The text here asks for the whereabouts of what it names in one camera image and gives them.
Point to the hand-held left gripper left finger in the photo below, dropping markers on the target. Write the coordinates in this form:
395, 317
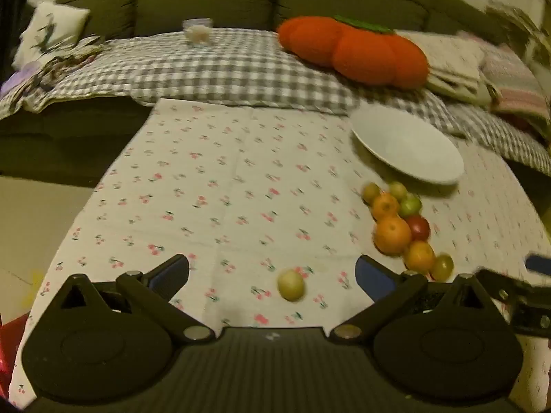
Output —
170, 277

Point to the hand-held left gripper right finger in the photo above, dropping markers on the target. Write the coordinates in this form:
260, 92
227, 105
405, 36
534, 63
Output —
374, 279

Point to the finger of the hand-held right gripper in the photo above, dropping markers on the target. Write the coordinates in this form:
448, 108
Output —
540, 264
508, 286

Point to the large orange tangerine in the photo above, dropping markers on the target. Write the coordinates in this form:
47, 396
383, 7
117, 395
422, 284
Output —
392, 234

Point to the orange tangerine with dark mark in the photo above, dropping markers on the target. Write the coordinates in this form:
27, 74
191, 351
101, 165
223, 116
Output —
419, 255

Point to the red tomato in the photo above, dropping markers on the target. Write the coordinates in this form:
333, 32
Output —
420, 228

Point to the small orange tangerine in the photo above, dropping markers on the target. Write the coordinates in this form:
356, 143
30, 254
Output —
385, 205

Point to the green tangerine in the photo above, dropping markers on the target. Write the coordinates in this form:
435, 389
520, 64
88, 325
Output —
411, 205

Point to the pale yellow-green jujube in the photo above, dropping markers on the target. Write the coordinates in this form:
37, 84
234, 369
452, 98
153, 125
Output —
291, 284

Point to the small green-orange tangerine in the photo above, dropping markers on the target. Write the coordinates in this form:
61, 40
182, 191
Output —
370, 192

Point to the white plate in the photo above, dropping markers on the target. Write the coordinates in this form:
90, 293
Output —
409, 146

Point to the cherry print tablecloth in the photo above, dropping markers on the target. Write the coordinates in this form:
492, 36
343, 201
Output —
215, 189

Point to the red plastic object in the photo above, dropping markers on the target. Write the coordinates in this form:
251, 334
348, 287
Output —
8, 344

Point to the folded striped blanket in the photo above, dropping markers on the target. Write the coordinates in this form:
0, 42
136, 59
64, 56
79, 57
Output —
516, 86

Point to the grey checked blanket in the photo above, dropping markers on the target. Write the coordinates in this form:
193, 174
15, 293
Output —
215, 69

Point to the folded floral blanket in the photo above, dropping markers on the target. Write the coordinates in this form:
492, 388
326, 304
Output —
447, 60

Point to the orange persimmon cushion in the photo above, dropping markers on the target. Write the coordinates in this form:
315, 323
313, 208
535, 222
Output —
357, 51

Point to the dark floral cloth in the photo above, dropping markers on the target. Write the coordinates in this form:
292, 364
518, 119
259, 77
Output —
64, 62

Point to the stack of magazines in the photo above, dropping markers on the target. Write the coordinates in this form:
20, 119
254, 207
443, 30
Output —
514, 23

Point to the glass toothpick jar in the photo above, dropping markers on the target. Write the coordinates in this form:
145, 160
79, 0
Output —
198, 32

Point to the purple cloth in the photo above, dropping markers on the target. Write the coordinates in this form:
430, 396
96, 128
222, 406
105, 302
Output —
15, 81

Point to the white embroidered pillow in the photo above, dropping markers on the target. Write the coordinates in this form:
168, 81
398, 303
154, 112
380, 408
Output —
49, 30

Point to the olive green sofa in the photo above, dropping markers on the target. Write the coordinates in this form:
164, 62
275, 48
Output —
206, 0

